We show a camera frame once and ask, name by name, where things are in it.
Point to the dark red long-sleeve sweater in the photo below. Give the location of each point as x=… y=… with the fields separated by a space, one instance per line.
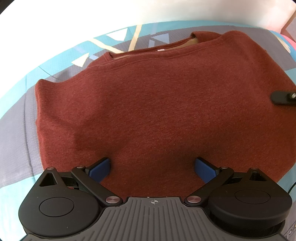
x=153 y=113

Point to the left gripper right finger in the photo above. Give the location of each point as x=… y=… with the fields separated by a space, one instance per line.
x=213 y=178

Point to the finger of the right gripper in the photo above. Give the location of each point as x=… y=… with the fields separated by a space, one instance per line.
x=283 y=98

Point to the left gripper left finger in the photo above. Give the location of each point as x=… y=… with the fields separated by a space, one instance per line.
x=89 y=179

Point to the blue grey patterned bed sheet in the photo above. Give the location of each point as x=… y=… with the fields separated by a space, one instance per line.
x=20 y=160

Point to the grey bedside cabinet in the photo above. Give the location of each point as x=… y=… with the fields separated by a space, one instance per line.
x=289 y=28

